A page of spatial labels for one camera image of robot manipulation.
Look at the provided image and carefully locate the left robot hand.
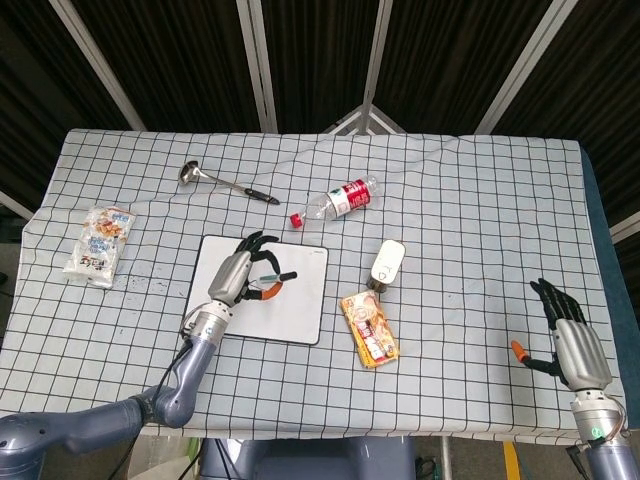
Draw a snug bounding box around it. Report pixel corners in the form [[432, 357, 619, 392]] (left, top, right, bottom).
[[207, 231, 286, 307]]

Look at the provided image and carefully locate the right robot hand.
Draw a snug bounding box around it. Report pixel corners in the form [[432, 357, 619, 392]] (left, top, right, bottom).
[[510, 277, 615, 392]]

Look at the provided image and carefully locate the white drawing tablet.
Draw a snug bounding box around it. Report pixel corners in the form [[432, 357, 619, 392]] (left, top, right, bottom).
[[183, 234, 330, 346]]

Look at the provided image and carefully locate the white snack bag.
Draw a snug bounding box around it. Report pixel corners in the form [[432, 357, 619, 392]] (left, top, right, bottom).
[[62, 204, 138, 290]]

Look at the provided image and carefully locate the clear plastic bottle red label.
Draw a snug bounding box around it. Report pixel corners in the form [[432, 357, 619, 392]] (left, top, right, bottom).
[[290, 175, 384, 230]]

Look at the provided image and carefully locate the orange snack packet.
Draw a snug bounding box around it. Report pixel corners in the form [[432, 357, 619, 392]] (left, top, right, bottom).
[[340, 289, 401, 371]]

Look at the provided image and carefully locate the checkered blue tablecloth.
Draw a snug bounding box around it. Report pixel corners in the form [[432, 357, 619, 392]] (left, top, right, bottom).
[[0, 128, 629, 444]]

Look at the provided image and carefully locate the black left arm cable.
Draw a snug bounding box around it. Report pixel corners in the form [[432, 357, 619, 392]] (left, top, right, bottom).
[[152, 334, 196, 401]]

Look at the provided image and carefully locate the steel ladle black handle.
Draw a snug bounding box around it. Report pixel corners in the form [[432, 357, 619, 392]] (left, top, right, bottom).
[[178, 160, 281, 205]]

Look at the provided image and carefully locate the white partition foot bracket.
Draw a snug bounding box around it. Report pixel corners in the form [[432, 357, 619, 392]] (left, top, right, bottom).
[[323, 103, 407, 135]]

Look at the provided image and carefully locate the white partition frame post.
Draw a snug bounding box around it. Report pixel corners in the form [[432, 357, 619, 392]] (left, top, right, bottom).
[[49, 0, 147, 132], [360, 0, 394, 109], [236, 0, 279, 134], [474, 0, 572, 135]]

